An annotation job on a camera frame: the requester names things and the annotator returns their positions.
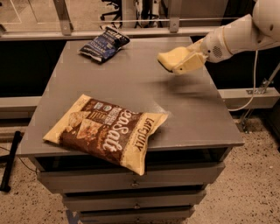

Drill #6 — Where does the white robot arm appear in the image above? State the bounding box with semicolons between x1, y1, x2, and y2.
172;0;280;74

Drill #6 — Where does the white cable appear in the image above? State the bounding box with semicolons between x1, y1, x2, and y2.
227;50;260;112

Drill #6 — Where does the black office chair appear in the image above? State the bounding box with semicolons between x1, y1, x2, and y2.
100;0;123;21

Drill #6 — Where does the blue chip bag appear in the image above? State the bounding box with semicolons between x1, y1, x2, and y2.
80;26;130;64

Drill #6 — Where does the yellow sponge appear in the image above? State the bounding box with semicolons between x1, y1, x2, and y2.
157;46;190;72

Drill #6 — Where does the grey drawer cabinet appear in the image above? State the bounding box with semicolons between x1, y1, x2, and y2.
18;38;242;224

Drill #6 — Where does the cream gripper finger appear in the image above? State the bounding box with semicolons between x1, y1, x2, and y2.
172;52;207;75

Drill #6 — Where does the metal railing frame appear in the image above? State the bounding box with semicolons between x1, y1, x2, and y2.
0;0;280;42

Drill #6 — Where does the brown chip bag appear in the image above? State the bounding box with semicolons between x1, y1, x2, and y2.
43;94;168;176

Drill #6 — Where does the black stand leg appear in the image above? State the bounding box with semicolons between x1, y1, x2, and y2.
0;131;22;193

